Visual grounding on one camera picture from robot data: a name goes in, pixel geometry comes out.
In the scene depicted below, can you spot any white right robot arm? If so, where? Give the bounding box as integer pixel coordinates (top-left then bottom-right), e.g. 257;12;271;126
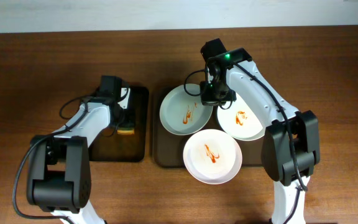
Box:
200;39;320;223

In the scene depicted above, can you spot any grey-white plate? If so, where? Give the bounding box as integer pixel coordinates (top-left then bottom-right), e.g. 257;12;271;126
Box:
159;85;213;136

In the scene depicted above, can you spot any pink-white plate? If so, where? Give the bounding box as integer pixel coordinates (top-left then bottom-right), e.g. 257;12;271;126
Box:
183;129;242;185

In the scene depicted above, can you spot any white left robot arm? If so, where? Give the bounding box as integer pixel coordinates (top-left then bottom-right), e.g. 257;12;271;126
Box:
23;75;130;223

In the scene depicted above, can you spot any green yellow sponge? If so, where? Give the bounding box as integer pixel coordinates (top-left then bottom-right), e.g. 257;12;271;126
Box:
116;122;135;135

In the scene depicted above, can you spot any small black tray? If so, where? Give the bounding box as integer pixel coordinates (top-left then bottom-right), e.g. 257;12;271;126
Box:
89;86;149;162

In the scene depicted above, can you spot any cream dirty plate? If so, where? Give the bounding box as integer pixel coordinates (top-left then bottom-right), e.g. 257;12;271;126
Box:
217;93;265;141

